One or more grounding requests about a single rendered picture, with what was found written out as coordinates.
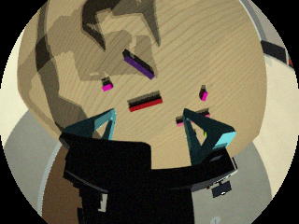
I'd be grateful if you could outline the magenta rod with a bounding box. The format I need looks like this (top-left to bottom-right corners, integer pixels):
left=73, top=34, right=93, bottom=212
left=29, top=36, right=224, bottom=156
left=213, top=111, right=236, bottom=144
left=102, top=82, right=114, bottom=91
left=200, top=91, right=208, bottom=101

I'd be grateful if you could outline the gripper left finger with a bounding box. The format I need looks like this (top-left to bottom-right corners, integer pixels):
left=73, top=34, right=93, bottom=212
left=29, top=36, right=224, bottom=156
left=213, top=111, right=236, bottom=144
left=63, top=108, right=116, bottom=140

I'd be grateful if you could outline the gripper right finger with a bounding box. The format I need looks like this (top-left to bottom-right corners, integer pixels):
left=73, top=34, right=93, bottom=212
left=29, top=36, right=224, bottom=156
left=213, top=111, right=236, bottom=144
left=182, top=108, right=236, bottom=165

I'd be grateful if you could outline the pink rod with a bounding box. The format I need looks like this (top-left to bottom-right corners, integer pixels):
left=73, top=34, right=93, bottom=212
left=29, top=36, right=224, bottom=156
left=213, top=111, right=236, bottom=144
left=177, top=112, right=210, bottom=127

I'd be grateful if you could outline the purple rod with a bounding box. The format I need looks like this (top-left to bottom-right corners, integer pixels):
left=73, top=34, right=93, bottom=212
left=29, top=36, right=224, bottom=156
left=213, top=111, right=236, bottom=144
left=124, top=55, right=155, bottom=80

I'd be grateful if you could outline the red rod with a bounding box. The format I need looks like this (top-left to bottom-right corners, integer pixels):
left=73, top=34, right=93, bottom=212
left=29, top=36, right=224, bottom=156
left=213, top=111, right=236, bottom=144
left=129, top=96, right=163, bottom=112

